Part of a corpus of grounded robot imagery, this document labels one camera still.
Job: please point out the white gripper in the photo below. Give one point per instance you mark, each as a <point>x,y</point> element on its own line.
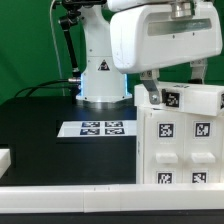
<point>148,37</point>

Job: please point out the white cabinet top block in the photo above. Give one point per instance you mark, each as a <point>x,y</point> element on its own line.
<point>183,97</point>

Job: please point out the white cabinet body box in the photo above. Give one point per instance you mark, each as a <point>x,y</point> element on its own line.
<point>141,112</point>

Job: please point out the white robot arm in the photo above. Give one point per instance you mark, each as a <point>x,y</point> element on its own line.
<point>101,81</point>

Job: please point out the white left fence piece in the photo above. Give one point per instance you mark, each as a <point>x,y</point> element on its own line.
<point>5,161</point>

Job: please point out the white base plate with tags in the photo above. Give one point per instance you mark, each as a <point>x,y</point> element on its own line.
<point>97,128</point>

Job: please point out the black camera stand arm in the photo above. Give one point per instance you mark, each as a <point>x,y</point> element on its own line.
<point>73,12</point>

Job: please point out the white front fence rail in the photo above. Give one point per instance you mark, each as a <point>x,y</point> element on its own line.
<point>111,198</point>

